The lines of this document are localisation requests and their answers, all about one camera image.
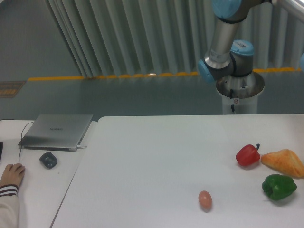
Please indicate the black device at left edge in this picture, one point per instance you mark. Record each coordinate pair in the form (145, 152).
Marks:
(1, 150)

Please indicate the person's bare hand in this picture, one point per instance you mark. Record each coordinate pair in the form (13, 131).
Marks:
(13, 175)

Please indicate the forearm in white sleeve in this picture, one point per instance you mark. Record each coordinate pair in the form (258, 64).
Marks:
(9, 206)

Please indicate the grey pleated curtain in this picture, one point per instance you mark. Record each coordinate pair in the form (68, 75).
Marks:
(129, 37)

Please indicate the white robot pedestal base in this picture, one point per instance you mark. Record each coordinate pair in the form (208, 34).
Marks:
(240, 94)

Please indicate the triangular golden bread pastry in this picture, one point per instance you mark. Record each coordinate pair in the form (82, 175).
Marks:
(284, 161)

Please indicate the green bell pepper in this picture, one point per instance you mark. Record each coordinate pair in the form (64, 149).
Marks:
(278, 187)

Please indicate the brown egg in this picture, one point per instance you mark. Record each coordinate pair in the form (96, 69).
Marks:
(205, 200)

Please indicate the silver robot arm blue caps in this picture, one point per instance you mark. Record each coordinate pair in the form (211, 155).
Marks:
(224, 58)

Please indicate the closed grey laptop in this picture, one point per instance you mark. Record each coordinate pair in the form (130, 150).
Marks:
(56, 132)

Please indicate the red bell pepper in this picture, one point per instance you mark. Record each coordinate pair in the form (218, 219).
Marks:
(248, 155)

